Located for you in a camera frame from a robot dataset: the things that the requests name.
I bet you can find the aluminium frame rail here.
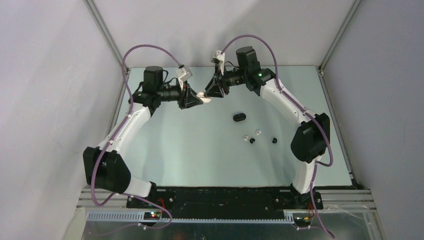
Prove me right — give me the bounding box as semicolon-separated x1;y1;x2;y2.
76;188;377;213

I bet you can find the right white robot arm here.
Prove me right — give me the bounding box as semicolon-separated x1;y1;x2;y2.
204;46;330;209

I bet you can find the grey slotted cable duct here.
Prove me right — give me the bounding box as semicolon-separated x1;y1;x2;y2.
86;211;295;224

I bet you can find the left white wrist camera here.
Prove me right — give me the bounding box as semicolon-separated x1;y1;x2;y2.
176;64;193;90

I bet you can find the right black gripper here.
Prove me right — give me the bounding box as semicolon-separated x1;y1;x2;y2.
204;63;248;99

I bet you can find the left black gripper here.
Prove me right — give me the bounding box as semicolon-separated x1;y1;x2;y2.
157;78;204;110

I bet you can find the right controller board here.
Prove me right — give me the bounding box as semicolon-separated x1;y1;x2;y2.
294;216;313;224

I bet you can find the black earbud charging case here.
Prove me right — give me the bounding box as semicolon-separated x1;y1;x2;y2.
232;112;247;122

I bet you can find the controller board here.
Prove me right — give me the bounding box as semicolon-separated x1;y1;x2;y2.
294;216;313;224
143;211;162;221

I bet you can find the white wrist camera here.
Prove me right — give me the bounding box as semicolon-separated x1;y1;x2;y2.
210;50;225;76
176;64;193;90

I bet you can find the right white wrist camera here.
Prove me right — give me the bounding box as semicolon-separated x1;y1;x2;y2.
210;50;225;76

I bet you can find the white earbud charging case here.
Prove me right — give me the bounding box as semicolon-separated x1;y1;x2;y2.
196;91;212;104

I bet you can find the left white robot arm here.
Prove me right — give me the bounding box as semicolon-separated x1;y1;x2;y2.
83;65;203;208

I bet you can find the left controller board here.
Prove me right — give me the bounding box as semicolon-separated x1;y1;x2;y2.
143;211;162;221

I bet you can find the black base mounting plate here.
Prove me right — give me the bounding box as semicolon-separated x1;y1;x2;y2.
126;186;324;220

